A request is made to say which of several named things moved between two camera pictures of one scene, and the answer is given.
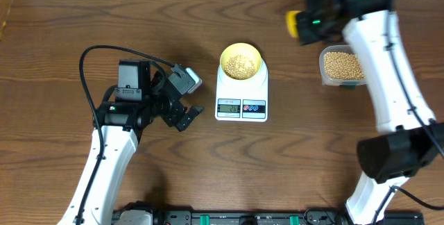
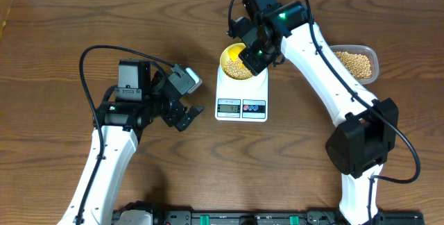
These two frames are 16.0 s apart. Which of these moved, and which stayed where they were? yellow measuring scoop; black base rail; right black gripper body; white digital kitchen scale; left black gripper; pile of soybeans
Moved: right black gripper body; yellow measuring scoop
Stayed: white digital kitchen scale; pile of soybeans; black base rail; left black gripper
